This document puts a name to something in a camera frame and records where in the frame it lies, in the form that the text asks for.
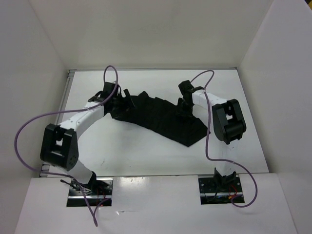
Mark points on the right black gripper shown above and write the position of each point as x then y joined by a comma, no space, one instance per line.
180,110

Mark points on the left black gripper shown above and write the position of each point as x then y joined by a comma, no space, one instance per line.
126,105

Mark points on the black pleated skirt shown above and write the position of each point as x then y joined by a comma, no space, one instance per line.
160,116

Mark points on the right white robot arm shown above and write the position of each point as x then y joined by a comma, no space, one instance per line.
226,125

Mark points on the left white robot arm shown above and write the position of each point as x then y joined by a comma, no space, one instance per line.
60,142

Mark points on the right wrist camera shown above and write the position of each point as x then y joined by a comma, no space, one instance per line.
187,87

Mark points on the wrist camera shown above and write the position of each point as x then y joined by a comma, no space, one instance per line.
187,87
108,89

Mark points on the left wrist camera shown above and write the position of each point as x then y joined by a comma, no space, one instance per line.
108,89

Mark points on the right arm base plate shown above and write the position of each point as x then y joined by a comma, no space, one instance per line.
211,194

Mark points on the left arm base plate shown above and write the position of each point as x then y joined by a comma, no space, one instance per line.
101,196

